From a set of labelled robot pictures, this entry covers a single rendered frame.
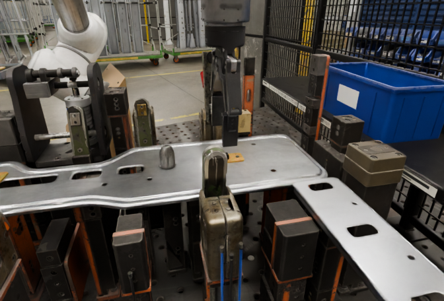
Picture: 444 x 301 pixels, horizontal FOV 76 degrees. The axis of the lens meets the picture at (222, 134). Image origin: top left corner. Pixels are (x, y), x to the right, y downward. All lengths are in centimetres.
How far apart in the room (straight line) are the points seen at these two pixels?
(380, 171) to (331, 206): 13
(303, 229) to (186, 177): 24
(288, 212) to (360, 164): 18
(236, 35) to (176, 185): 30
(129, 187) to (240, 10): 38
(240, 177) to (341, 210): 19
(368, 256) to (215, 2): 45
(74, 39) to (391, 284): 124
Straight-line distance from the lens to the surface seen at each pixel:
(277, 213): 52
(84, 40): 132
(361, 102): 78
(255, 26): 338
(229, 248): 44
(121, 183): 59
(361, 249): 47
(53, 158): 83
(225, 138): 55
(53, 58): 132
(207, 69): 72
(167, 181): 57
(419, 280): 46
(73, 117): 74
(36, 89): 77
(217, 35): 52
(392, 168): 62
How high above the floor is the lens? 131
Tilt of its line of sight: 24 degrees down
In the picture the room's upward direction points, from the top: straight up
